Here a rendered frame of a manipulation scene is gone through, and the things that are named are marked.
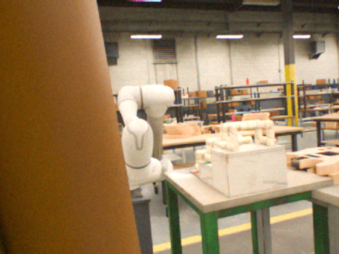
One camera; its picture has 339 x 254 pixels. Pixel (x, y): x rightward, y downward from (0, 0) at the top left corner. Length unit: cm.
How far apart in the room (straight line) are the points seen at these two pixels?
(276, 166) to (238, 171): 18
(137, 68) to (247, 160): 1153
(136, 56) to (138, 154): 1169
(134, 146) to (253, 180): 49
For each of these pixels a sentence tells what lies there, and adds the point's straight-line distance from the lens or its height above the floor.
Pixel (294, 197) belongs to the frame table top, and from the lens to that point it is 122.
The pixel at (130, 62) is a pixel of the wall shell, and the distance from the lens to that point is 1241.
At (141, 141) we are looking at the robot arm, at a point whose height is 119.
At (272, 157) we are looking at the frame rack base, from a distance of 110.
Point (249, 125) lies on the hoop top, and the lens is 104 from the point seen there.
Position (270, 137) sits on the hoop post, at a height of 114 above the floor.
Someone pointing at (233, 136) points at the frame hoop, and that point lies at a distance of 101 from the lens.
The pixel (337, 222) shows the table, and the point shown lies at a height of 78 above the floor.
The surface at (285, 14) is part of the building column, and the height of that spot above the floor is 446.
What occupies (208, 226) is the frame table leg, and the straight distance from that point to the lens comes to 103.
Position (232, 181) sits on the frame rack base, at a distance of 102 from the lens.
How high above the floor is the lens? 129
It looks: 4 degrees down
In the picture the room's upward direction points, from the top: 5 degrees counter-clockwise
